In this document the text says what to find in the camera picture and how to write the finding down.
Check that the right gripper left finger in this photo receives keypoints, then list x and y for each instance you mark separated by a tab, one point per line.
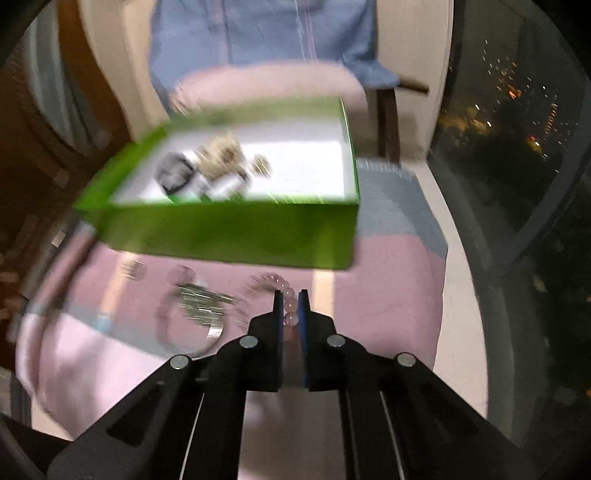
185	419

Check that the silver bangle with green stones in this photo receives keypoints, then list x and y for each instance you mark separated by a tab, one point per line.
202	307

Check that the black watch band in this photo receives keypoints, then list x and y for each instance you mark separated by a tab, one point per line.
174	172

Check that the carved brown wooden chair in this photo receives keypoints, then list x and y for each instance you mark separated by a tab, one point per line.
60	122

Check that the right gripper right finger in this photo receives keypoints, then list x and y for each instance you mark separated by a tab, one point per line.
399	419

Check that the cream white wristwatch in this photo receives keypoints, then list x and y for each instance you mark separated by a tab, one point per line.
219	158

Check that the dark wooden chair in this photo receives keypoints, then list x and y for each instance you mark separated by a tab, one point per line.
389	143

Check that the pink cushion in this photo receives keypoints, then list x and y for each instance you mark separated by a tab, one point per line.
228	86

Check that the blue plaid cloth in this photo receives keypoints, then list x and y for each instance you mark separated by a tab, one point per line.
193	36

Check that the pink plaid cloth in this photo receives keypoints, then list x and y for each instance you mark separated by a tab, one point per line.
398	274

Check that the green cardboard box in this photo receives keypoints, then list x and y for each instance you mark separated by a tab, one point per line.
295	204

